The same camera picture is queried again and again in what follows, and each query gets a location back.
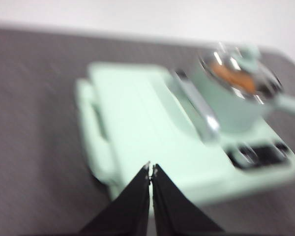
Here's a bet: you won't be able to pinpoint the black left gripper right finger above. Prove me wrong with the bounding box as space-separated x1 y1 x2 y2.
151 163 225 236

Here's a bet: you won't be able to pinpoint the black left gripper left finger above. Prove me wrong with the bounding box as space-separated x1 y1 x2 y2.
78 161 151 236

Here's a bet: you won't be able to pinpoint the brown potato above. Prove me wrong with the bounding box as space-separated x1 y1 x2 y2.
210 61 258 93

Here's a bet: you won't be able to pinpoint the glass lid with mint knob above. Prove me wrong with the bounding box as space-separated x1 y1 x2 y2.
198 43 285 104

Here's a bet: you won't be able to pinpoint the mint green steamer pot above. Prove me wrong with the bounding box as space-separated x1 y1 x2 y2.
190 46 295 133

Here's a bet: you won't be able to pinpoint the mint green breakfast machine base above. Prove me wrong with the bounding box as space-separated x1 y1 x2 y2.
76 62 295 206

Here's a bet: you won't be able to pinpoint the silver control knob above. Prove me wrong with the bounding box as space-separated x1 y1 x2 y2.
233 145 257 166
272 141 290 153

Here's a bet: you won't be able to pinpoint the mint green griddle cover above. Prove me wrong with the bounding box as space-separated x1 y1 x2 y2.
88 63 227 205

